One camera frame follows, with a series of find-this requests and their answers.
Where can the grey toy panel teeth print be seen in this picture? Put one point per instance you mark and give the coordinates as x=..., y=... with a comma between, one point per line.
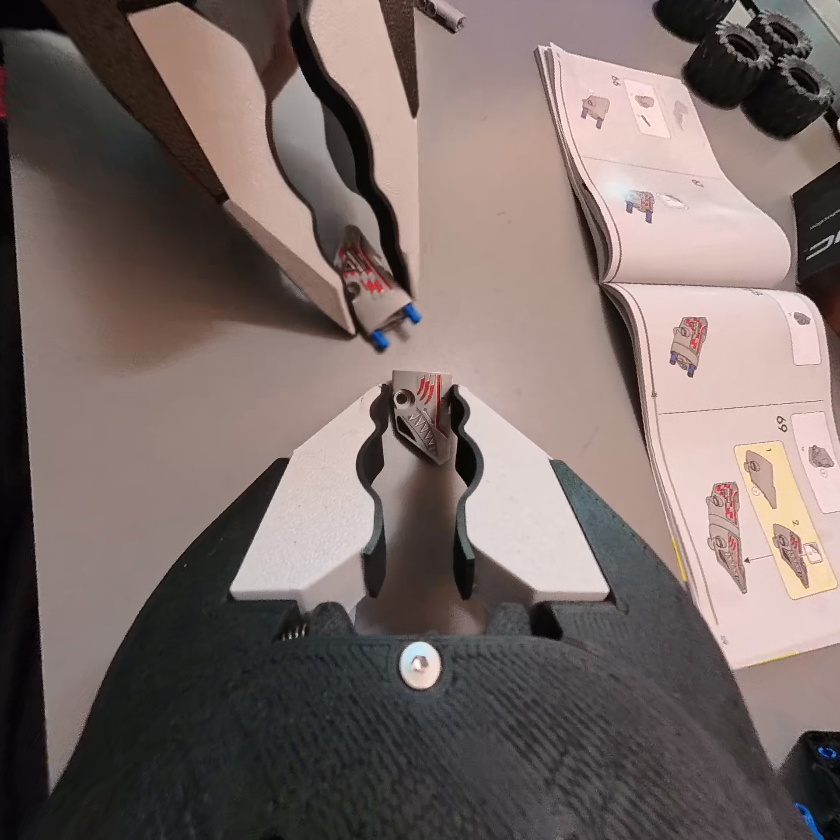
x=420, y=407

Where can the open instruction booklet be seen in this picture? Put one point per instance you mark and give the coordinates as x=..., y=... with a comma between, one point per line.
x=709, y=367

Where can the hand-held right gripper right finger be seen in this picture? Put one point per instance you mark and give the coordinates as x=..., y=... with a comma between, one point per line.
x=531, y=525

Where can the grey technic pin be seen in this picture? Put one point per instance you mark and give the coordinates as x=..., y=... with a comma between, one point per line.
x=433, y=13

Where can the black and blue toy parts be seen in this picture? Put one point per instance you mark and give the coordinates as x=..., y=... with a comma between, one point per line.
x=814, y=774

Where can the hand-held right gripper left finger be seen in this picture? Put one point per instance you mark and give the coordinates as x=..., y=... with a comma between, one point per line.
x=302, y=525

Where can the grey toy panel blue pins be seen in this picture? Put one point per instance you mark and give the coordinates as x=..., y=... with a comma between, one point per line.
x=367, y=289

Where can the black toy set box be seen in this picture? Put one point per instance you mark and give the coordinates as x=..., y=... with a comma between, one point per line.
x=817, y=229

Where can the black toy tyre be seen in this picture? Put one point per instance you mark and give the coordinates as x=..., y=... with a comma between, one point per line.
x=781, y=33
x=728, y=65
x=791, y=98
x=692, y=10

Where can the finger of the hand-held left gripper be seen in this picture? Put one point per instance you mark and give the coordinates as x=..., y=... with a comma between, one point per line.
x=223, y=105
x=387, y=170

